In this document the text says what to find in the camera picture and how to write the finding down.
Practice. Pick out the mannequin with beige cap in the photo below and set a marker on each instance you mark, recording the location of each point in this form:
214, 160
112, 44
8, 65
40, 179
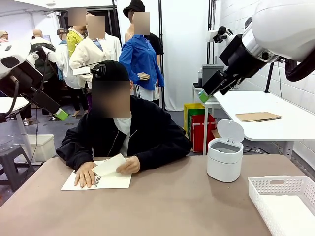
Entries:
3, 37

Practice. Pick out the person's left forearm black sleeve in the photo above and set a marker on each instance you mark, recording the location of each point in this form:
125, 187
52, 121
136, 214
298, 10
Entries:
162, 152

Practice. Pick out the dark grey plastic stool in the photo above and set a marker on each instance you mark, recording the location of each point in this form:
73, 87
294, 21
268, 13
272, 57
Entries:
12, 157

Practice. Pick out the grey box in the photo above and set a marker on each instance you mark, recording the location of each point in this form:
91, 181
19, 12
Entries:
209, 71

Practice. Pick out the black zip jacket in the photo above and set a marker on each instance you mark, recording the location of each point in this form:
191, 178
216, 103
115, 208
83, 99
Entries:
152, 123

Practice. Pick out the white notebook paper sheet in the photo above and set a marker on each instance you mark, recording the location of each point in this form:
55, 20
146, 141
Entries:
110, 164

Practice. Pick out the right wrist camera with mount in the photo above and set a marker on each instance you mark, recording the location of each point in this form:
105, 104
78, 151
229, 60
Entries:
230, 52

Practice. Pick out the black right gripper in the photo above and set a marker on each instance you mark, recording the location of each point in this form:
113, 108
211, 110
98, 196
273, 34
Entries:
248, 64

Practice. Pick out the black bucket hat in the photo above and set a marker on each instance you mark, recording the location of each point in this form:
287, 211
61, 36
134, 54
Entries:
134, 7

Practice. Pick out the mannequin in blue shirt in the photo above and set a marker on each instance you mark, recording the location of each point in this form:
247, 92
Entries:
140, 64

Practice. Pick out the bald mannequin in dark jacket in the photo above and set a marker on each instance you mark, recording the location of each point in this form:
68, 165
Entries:
46, 66

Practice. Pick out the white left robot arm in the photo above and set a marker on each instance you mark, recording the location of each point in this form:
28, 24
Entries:
12, 50

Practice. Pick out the person's right hand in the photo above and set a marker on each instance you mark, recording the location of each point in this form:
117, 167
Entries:
85, 174

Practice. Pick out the black light stand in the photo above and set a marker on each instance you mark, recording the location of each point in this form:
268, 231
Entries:
211, 14

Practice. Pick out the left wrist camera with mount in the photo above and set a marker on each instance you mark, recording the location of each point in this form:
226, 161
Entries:
33, 56

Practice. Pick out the person's right forearm black sleeve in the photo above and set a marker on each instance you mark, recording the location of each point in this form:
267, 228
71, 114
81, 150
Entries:
73, 152

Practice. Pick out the person's left hand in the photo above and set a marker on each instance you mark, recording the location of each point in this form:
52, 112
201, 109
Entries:
130, 166

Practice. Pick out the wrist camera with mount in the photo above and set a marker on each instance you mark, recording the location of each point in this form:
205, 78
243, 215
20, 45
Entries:
33, 56
230, 52

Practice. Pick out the mannequin with grey cap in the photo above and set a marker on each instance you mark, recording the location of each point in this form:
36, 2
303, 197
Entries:
64, 61

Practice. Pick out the white spiral notebook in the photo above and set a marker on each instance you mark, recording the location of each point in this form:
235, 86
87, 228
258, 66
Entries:
115, 182

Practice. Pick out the white perforated plastic basket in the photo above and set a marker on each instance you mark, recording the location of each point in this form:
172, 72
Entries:
283, 211

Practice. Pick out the mannequin in black t-shirt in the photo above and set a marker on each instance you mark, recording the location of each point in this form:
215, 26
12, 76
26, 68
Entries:
157, 44

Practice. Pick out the white height-adjustable table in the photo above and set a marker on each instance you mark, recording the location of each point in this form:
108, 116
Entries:
9, 104

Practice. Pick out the white t-shirt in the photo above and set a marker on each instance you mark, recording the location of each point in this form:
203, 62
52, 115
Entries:
123, 130

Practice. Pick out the mannequin in yellow jacket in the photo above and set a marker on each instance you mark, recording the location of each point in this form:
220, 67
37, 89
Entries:
72, 41

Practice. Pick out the white head-mounted camera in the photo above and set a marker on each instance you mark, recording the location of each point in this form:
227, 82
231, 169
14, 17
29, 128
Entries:
81, 71

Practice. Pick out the black baseball cap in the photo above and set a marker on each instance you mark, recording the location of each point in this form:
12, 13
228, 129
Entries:
115, 71

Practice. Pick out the black vertical pole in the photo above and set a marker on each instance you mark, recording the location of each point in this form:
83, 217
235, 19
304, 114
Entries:
161, 24

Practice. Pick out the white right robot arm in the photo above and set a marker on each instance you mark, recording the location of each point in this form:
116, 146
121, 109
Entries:
283, 24

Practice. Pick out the white storage bin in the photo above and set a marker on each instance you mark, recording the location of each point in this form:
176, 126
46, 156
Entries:
44, 147

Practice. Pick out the black stand on work table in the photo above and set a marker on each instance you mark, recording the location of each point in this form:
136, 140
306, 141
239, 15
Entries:
269, 78

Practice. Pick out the person's head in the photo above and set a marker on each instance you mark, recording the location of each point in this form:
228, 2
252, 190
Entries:
110, 98

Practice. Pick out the large white work table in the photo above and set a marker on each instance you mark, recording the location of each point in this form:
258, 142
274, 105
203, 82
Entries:
270, 103

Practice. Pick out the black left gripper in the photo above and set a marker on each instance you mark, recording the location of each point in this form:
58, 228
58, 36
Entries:
24, 78

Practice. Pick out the flat brown cardboard piece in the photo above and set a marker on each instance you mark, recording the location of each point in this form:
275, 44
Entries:
258, 116

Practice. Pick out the white desktop trash bin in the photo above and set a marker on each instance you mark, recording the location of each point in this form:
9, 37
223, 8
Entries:
224, 162

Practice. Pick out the yellow green bag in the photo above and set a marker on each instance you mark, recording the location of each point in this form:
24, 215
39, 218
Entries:
193, 109

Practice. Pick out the mannequin in cream jacket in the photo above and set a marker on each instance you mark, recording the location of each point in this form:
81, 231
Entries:
86, 56

